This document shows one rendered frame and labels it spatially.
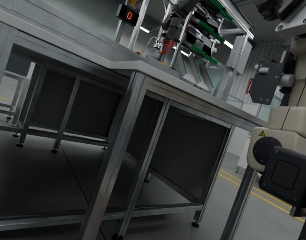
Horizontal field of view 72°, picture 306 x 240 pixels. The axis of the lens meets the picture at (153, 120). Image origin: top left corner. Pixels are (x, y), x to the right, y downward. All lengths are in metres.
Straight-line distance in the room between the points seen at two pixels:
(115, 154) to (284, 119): 0.59
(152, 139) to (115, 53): 0.46
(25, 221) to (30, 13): 0.76
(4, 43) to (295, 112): 0.95
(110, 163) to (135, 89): 0.25
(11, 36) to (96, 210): 0.60
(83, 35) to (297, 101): 0.84
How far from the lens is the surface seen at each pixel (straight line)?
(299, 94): 0.92
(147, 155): 1.12
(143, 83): 0.69
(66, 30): 0.92
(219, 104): 0.90
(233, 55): 3.01
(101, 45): 0.97
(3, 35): 0.81
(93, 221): 0.79
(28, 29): 0.81
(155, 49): 1.33
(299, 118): 0.85
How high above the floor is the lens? 0.73
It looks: 2 degrees down
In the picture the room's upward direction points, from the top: 19 degrees clockwise
